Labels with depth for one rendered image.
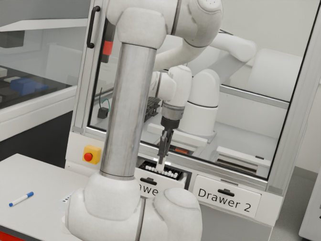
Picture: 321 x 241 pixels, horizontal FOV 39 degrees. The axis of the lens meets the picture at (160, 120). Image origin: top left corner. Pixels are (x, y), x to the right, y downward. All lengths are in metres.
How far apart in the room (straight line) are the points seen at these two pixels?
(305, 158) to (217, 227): 3.25
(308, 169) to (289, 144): 3.36
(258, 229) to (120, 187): 0.98
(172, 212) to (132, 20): 0.53
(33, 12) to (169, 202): 1.35
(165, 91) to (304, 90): 0.56
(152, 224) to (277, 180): 0.86
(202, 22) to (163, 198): 0.49
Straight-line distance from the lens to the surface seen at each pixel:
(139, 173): 1.97
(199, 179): 2.05
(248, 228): 2.12
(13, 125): 2.43
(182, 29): 1.26
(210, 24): 1.25
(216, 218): 2.13
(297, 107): 1.94
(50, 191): 2.05
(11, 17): 2.20
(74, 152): 2.24
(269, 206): 2.07
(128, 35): 1.25
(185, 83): 1.77
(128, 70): 1.25
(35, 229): 1.77
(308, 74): 1.92
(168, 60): 1.55
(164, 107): 1.81
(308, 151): 5.27
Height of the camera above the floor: 1.69
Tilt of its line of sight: 16 degrees down
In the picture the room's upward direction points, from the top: 12 degrees clockwise
